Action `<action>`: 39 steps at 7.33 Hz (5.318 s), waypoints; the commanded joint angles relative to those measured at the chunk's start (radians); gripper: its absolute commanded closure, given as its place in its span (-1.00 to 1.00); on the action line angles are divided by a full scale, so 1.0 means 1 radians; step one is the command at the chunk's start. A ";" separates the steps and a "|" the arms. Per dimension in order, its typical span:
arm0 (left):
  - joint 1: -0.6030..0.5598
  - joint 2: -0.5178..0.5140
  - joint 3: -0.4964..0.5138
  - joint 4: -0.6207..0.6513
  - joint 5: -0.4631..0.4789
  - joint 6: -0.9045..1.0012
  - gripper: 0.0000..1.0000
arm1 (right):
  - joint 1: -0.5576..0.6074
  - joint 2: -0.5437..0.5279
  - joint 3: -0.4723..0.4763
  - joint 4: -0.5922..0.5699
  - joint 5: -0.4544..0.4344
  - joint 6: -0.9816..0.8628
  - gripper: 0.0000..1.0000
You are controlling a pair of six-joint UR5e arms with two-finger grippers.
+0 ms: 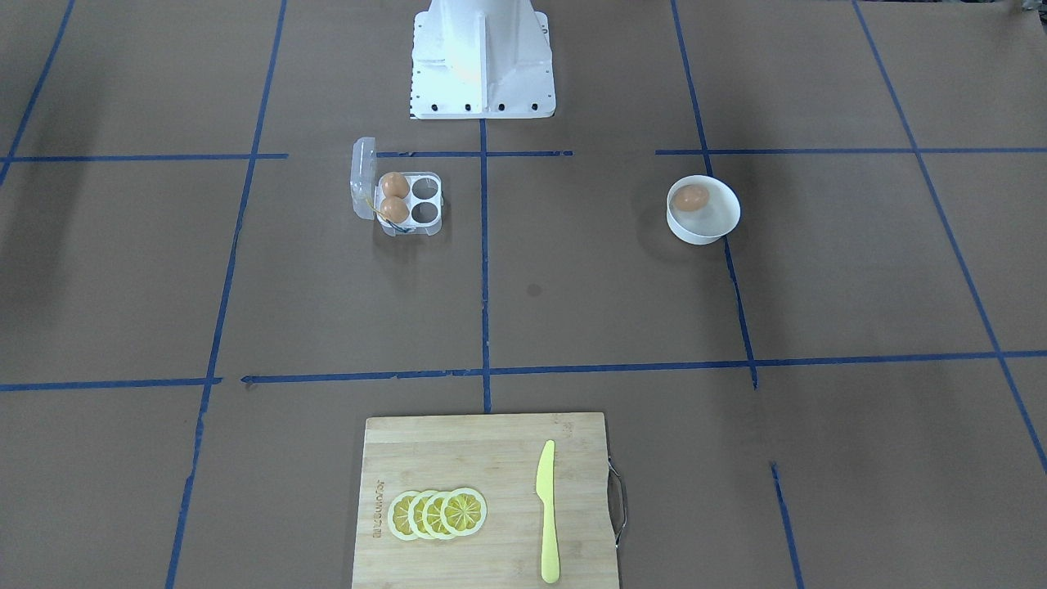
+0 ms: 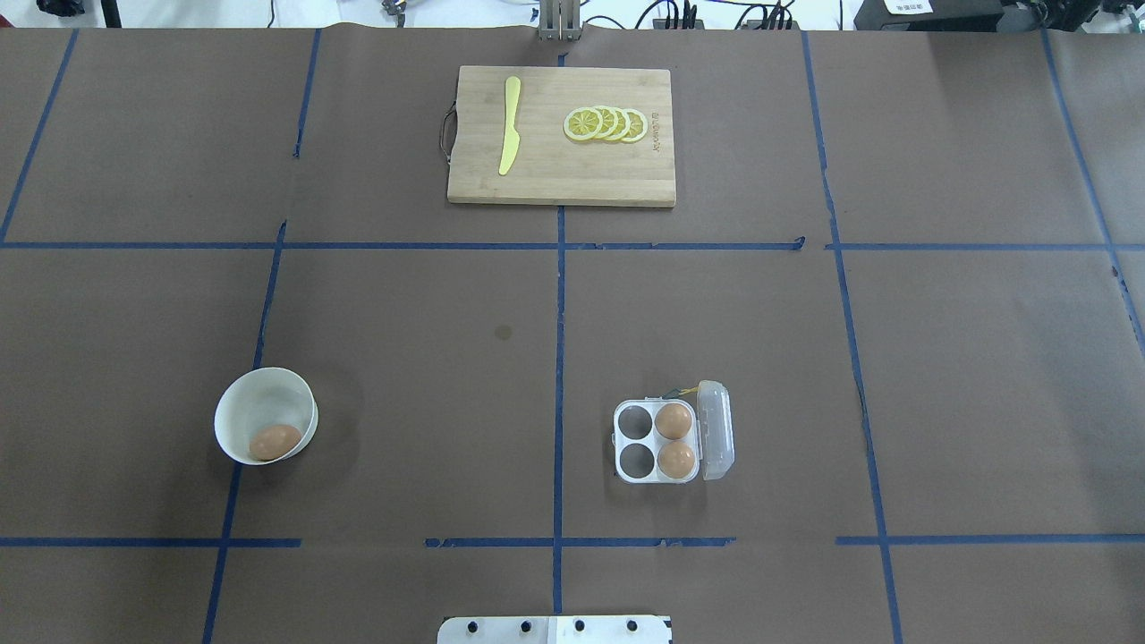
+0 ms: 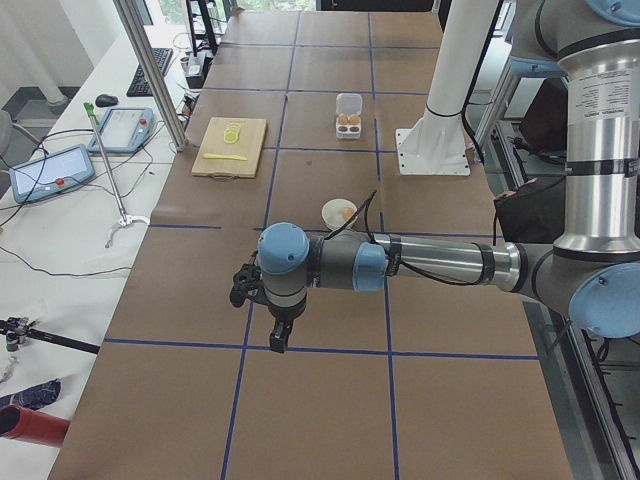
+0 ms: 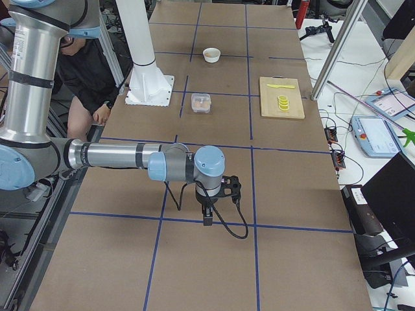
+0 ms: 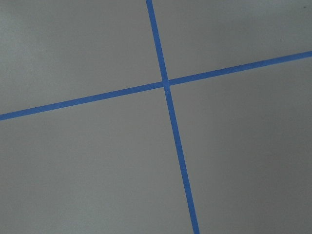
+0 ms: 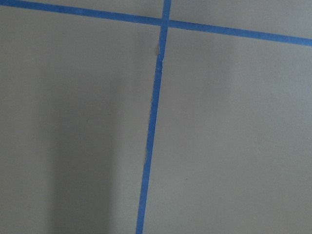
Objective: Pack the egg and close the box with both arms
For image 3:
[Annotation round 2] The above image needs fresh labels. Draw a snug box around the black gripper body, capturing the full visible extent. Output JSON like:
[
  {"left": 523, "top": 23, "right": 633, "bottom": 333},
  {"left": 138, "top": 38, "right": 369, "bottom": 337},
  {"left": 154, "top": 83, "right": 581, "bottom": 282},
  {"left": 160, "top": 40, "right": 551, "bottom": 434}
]
[{"left": 268, "top": 298, "right": 306, "bottom": 325}]

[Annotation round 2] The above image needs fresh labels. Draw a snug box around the white round bowl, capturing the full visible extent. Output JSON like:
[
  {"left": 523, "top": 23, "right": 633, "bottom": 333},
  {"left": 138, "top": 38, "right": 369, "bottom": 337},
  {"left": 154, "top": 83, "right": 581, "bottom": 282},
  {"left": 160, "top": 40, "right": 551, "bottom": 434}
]
[{"left": 321, "top": 198, "right": 357, "bottom": 231}]

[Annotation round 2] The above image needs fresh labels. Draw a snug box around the white plastic egg box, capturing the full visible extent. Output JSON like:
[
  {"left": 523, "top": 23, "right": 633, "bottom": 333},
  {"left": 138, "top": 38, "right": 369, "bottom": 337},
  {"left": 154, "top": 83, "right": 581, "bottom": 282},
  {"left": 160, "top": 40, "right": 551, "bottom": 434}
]
[{"left": 335, "top": 93, "right": 363, "bottom": 140}]

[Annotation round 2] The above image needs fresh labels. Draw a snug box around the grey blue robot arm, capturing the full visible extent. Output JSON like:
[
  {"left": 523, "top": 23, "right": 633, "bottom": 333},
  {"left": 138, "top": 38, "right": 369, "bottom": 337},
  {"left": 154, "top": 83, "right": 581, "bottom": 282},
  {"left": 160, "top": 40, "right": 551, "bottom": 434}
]
[{"left": 230, "top": 1, "right": 639, "bottom": 353}]

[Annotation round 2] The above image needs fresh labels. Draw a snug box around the small black device box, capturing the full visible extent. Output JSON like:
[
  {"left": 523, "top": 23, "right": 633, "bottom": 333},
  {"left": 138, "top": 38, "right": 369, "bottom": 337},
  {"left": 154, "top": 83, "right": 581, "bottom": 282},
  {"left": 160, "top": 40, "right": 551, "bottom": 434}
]
[{"left": 180, "top": 50, "right": 213, "bottom": 89}]

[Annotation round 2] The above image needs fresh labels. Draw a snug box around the yellow plastic knife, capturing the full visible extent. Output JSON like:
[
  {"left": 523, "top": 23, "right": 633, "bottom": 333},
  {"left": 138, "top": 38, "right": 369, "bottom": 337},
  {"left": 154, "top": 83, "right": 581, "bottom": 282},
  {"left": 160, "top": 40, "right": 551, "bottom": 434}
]
[{"left": 202, "top": 153, "right": 248, "bottom": 161}]

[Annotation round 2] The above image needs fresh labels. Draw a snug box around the wooden cutting board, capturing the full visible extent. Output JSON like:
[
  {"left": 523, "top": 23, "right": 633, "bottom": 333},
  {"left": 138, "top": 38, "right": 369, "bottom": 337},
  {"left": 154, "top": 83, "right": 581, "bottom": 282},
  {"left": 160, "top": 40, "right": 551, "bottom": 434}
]
[{"left": 191, "top": 117, "right": 267, "bottom": 178}]

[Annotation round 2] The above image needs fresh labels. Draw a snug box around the metal reacher grabber stick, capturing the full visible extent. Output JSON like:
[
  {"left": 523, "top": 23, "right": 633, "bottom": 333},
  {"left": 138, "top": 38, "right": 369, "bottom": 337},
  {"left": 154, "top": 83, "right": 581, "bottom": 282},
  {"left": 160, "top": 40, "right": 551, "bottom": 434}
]
[{"left": 83, "top": 102, "right": 150, "bottom": 248}]

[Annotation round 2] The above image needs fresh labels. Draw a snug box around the far teach pendant tablet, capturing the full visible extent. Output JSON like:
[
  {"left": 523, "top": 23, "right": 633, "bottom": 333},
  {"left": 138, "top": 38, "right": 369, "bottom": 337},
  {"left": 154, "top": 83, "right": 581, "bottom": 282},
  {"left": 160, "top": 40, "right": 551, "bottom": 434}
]
[{"left": 97, "top": 107, "right": 154, "bottom": 155}]

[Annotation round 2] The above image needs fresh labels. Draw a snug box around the teach pendant tablet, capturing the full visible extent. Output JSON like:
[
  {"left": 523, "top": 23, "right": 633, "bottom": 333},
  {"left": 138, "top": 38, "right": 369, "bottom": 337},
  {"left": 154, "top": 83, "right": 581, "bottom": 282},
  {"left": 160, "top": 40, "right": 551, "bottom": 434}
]
[
  {"left": 10, "top": 144, "right": 95, "bottom": 204},
  {"left": 97, "top": 107, "right": 154, "bottom": 155}
]

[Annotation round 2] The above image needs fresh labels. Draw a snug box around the blue patterned cloth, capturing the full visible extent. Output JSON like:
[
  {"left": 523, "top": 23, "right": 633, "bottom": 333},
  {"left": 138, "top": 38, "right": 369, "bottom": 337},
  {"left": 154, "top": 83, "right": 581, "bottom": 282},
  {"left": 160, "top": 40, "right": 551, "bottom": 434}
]
[{"left": 0, "top": 379, "right": 61, "bottom": 410}]

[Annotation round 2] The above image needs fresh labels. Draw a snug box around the near teach pendant tablet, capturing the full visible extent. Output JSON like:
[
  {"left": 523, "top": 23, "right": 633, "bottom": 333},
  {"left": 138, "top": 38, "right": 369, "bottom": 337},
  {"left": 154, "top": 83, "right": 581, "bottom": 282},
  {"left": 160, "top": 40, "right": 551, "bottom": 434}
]
[{"left": 10, "top": 144, "right": 95, "bottom": 204}]

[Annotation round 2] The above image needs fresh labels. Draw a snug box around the red cylinder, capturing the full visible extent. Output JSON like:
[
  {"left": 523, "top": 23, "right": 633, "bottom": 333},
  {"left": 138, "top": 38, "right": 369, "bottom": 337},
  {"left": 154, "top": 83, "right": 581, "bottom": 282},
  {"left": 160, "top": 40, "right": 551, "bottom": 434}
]
[{"left": 1, "top": 405, "right": 70, "bottom": 448}]

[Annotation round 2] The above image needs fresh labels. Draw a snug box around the black tripod rod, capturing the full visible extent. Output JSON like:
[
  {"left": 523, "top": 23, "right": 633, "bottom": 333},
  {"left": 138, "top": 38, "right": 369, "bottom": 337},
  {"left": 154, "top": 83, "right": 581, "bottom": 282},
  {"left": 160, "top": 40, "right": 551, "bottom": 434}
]
[{"left": 0, "top": 317, "right": 100, "bottom": 354}]

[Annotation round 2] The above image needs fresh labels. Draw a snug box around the black keyboard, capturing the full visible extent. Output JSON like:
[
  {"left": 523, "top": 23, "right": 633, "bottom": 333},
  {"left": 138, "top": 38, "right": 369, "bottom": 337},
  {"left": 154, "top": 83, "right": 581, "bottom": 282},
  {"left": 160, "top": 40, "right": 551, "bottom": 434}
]
[{"left": 126, "top": 47, "right": 174, "bottom": 98}]

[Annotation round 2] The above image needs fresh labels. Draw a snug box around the black bag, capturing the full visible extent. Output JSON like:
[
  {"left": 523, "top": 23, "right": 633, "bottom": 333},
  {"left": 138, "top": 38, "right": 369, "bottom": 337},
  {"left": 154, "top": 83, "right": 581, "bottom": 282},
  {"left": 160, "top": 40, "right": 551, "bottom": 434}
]
[{"left": 494, "top": 177, "right": 566, "bottom": 244}]

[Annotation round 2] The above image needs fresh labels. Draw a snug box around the black computer mouse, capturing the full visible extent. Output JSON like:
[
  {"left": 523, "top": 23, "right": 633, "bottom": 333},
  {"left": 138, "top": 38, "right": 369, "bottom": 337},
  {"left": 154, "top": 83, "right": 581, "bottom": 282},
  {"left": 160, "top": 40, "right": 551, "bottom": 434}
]
[{"left": 95, "top": 94, "right": 119, "bottom": 108}]

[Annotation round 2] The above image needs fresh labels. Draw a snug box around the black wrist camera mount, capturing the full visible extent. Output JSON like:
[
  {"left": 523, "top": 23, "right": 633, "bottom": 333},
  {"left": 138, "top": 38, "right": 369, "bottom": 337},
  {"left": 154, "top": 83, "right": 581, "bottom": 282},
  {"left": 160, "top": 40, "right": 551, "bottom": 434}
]
[{"left": 229, "top": 250, "right": 268, "bottom": 308}]

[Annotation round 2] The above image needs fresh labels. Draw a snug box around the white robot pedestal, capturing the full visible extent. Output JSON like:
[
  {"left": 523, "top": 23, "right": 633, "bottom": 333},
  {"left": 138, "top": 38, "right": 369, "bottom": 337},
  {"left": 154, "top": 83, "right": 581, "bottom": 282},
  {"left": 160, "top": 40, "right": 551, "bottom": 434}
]
[{"left": 396, "top": 0, "right": 502, "bottom": 176}]

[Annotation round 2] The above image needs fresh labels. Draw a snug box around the black cable on side table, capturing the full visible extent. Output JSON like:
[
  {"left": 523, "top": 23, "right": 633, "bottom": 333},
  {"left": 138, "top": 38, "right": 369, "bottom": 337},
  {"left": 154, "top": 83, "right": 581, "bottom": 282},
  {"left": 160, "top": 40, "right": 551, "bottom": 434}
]
[{"left": 0, "top": 243, "right": 134, "bottom": 279}]

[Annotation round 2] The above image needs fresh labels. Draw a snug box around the aluminium frame post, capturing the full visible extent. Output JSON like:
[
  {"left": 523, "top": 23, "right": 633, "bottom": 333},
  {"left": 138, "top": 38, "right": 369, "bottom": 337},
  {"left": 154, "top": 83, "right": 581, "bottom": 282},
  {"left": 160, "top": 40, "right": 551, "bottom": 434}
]
[{"left": 113, "top": 0, "right": 188, "bottom": 152}]

